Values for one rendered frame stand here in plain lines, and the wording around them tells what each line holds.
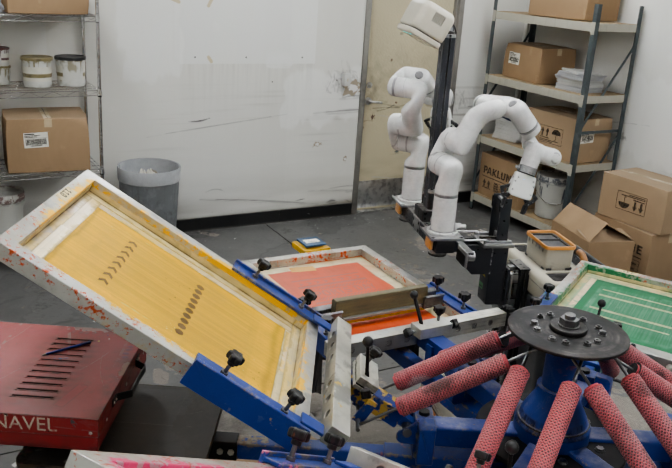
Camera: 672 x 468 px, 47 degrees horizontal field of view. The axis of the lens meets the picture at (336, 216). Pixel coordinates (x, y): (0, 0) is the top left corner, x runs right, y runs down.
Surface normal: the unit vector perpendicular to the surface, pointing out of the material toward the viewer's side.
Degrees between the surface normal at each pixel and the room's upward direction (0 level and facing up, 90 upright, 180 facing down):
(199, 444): 0
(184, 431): 0
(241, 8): 90
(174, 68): 90
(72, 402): 0
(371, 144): 90
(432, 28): 90
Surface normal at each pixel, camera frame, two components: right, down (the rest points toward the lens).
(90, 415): 0.07, -0.95
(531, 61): -0.90, 0.07
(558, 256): 0.19, 0.35
